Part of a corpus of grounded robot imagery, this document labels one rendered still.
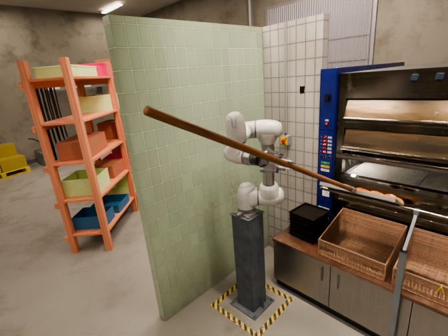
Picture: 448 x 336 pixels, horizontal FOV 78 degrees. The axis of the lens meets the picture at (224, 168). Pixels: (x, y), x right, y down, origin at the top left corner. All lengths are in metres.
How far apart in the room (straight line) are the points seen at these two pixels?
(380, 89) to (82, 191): 3.58
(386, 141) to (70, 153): 3.51
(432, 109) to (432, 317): 1.45
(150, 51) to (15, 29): 8.64
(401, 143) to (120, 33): 2.27
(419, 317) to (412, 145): 1.25
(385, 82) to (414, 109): 0.30
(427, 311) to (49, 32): 10.84
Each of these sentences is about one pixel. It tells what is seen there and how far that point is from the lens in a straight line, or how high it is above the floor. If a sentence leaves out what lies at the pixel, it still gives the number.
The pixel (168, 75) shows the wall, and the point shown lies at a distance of 2.36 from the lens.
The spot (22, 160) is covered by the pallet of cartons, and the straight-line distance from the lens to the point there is 9.60.
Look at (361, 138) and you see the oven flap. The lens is 2.73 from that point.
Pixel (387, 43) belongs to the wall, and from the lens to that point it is 6.55.
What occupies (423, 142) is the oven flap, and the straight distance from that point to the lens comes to 2.62.
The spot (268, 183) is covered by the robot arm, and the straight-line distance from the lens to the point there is 2.29.
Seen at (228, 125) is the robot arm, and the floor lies 1.91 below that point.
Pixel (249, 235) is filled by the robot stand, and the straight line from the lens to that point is 2.45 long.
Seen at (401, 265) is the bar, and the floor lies 0.84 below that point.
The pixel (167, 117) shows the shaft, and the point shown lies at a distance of 0.86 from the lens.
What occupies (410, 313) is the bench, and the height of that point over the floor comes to 0.45.
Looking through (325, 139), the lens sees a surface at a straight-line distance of 2.83.
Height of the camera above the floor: 2.16
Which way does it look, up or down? 18 degrees down
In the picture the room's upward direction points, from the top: 5 degrees counter-clockwise
